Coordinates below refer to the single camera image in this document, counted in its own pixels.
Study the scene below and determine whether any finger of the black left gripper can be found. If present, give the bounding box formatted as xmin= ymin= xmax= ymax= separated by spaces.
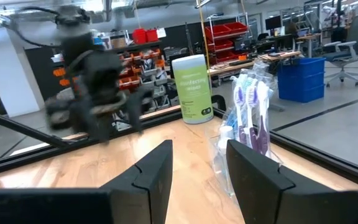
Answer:
xmin=126 ymin=88 xmax=145 ymax=134
xmin=73 ymin=111 xmax=111 ymax=144

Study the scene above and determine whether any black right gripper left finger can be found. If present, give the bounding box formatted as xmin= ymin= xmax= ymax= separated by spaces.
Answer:
xmin=99 ymin=139 xmax=174 ymax=224

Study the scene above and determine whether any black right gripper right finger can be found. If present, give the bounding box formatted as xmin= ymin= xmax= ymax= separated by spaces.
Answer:
xmin=226 ymin=139 xmax=358 ymax=224

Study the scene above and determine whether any blue white toothbrush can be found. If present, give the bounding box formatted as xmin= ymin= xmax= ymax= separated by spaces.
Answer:
xmin=227 ymin=107 xmax=239 ymax=141

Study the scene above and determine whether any orange bin rack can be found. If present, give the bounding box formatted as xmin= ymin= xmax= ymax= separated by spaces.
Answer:
xmin=53 ymin=46 xmax=171 ymax=110

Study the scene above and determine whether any clear acrylic organizer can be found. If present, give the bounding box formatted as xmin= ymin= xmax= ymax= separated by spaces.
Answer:
xmin=208 ymin=124 xmax=282 ymax=200

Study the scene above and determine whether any green disinfecting wipes canister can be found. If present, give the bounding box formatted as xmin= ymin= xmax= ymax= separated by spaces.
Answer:
xmin=171 ymin=54 xmax=214 ymax=124

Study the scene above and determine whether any red bin shelf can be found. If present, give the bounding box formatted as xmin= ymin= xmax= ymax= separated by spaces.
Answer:
xmin=204 ymin=21 xmax=250 ymax=63

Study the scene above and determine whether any blue plastic storage bin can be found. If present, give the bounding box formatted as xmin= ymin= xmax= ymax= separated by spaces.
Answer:
xmin=277 ymin=57 xmax=326 ymax=103

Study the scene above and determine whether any wooden workshop desk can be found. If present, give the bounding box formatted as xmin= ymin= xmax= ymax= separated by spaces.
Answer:
xmin=208 ymin=51 xmax=301 ymax=77

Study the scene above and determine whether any grey office chair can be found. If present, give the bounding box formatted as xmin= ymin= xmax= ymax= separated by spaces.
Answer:
xmin=321 ymin=12 xmax=358 ymax=88

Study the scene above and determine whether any black computer monitor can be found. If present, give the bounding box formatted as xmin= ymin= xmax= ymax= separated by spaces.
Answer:
xmin=265 ymin=15 xmax=282 ymax=31

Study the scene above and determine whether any yellow cable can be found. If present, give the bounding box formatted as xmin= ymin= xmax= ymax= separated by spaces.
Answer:
xmin=197 ymin=0 xmax=213 ymax=91

